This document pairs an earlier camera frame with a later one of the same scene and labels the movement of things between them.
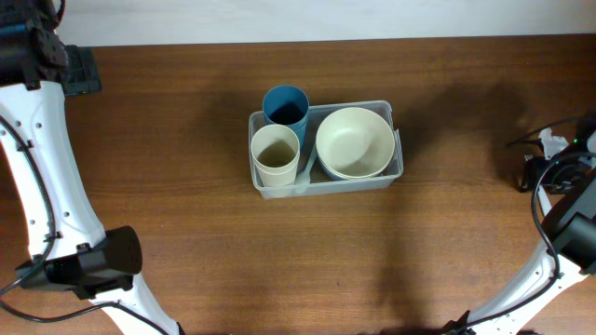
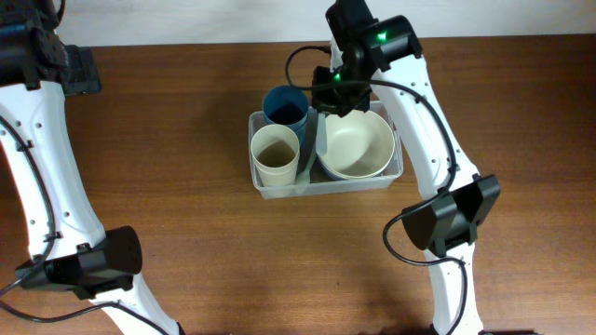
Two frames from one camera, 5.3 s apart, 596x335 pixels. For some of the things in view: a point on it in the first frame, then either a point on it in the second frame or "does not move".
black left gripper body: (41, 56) does not move
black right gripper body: (560, 176) to (342, 99)
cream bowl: (355, 163) does not move
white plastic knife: (302, 182) does not move
